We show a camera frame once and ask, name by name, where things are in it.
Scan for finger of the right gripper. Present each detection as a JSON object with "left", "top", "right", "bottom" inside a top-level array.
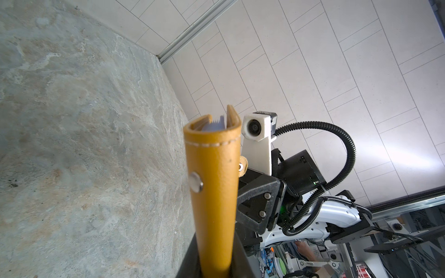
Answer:
[{"left": 236, "top": 173, "right": 286, "bottom": 235}]

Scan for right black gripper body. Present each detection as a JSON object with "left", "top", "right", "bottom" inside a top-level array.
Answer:
[{"left": 236, "top": 149, "right": 326, "bottom": 243}]

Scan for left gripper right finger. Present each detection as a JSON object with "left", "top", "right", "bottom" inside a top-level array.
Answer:
[{"left": 230, "top": 232, "right": 262, "bottom": 278}]

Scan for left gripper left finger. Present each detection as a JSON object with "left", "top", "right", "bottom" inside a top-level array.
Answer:
[{"left": 176, "top": 235, "right": 202, "bottom": 278}]

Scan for yellow leather card holder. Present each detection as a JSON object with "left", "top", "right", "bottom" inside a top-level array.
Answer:
[{"left": 183, "top": 105, "right": 242, "bottom": 278}]

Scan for right black corrugated cable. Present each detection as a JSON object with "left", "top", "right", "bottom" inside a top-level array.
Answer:
[{"left": 274, "top": 120, "right": 357, "bottom": 237}]

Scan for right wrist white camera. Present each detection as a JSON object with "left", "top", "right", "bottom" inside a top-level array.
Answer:
[{"left": 241, "top": 111, "right": 278, "bottom": 176}]

